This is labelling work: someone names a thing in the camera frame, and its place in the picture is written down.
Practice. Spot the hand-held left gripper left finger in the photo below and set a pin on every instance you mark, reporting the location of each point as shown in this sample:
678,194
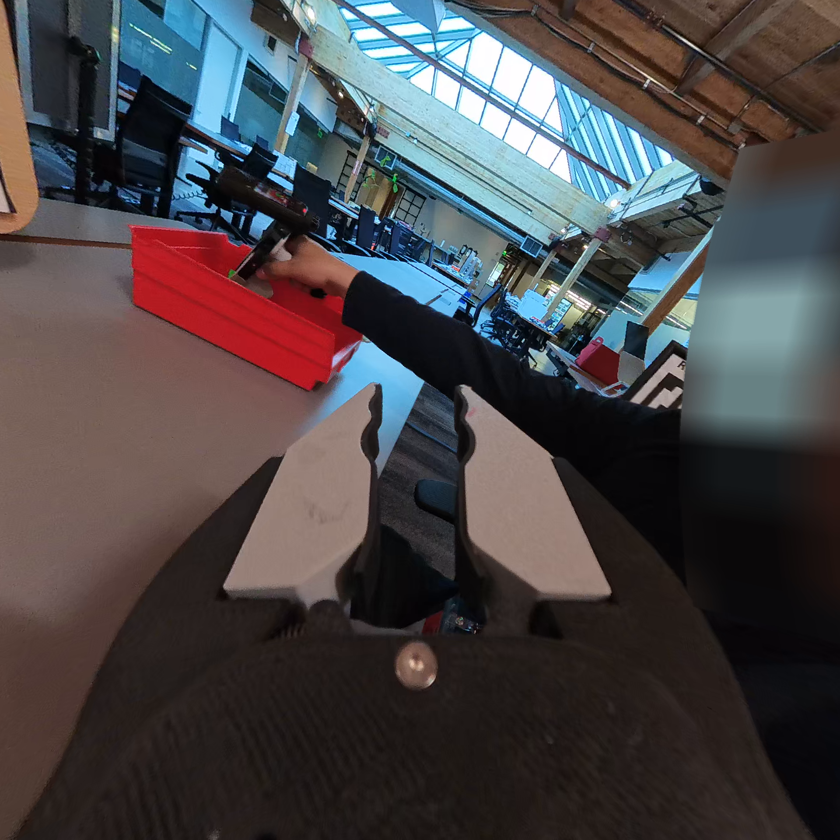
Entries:
308,512

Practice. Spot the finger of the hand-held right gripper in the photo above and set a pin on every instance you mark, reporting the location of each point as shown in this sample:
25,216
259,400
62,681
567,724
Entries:
259,287
253,262

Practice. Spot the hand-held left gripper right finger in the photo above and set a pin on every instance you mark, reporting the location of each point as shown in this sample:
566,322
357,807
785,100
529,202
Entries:
531,518

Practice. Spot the red plastic bin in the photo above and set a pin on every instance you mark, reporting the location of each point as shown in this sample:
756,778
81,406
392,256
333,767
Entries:
216,308

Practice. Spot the person's right forearm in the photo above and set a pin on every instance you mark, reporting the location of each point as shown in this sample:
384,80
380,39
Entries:
459,354

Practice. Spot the person's right hand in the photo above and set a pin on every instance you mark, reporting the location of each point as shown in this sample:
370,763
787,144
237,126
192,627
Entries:
315,266

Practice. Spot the black chair armrest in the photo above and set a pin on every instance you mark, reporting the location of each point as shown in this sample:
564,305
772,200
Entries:
436,495

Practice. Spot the black office chair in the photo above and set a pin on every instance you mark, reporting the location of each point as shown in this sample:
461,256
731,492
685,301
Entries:
151,144

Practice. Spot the red bag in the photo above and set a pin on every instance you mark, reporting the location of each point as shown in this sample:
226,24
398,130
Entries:
600,361

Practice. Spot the black and white tag board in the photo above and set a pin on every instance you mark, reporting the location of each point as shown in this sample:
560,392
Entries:
663,384

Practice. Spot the grey panel on black stand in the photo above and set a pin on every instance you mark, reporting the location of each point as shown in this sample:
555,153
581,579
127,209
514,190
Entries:
52,59

